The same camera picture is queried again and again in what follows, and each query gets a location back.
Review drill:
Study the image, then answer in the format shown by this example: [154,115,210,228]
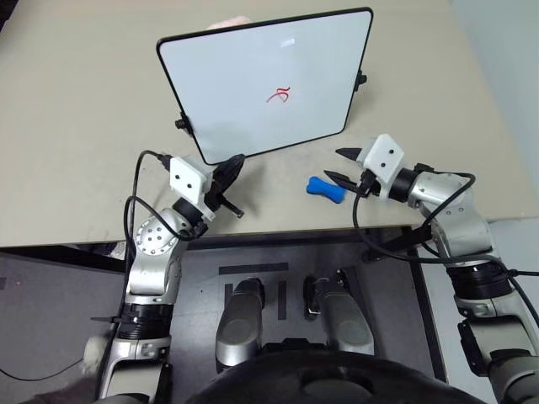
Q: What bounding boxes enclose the thin black floor cable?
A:
[0,356,86,382]

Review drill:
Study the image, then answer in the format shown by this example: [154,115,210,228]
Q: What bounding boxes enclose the silver left robot leg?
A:
[214,277,268,374]

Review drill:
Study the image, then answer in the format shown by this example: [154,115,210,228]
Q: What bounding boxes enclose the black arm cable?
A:
[122,149,200,275]
[351,170,539,323]

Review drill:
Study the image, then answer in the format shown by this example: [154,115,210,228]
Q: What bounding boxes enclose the silver right robot leg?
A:
[302,274,376,359]

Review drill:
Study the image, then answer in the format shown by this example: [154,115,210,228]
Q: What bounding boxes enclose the long black tape strip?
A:
[218,262,291,277]

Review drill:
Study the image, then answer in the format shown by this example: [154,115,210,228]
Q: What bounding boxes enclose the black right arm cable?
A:
[351,170,539,323]

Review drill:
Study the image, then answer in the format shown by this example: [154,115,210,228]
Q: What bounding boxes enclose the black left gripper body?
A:
[204,166,232,211]

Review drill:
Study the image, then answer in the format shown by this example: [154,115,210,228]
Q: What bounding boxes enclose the silver robot leg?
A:
[302,274,376,359]
[214,277,268,374]

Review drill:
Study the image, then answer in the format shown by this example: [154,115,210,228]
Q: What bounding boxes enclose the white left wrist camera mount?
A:
[168,155,217,222]

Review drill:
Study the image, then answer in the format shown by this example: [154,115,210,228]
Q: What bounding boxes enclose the dark rounded robot torso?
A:
[184,348,492,404]

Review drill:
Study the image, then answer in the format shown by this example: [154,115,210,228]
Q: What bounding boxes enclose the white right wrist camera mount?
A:
[360,133,407,199]

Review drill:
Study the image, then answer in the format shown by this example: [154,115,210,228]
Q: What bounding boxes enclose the black table bracket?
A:
[362,226,434,263]

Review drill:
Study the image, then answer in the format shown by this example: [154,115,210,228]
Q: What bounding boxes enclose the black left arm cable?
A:
[122,149,200,275]

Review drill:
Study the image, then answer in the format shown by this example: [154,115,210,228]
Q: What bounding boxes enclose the person's bare hand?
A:
[205,14,253,31]

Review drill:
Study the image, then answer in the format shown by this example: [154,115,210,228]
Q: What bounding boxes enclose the white board with black frame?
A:
[155,7,375,166]

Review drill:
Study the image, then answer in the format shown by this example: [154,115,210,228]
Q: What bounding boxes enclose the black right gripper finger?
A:
[334,146,365,163]
[322,168,360,192]

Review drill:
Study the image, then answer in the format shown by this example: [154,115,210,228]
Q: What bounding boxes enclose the short black tape strip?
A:
[277,280,288,322]

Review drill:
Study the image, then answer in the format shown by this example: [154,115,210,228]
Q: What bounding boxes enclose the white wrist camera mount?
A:
[168,155,217,222]
[360,133,407,199]

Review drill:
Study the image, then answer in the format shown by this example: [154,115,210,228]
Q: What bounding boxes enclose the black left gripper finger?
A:
[215,153,246,189]
[218,196,245,219]

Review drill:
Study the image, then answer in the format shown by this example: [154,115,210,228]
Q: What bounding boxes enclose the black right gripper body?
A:
[352,151,382,199]

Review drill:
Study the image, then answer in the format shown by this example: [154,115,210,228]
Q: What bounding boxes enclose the blue bone-shaped eraser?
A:
[306,176,348,205]

